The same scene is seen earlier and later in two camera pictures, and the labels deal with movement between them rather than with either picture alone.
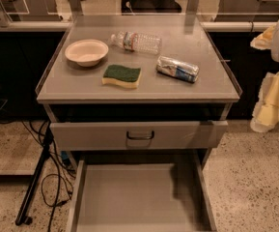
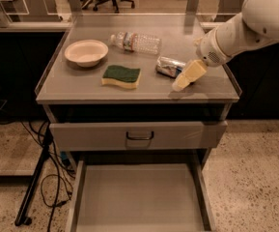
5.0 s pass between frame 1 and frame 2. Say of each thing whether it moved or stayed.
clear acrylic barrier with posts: stayed
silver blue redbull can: stayed
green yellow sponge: stayed
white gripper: moved
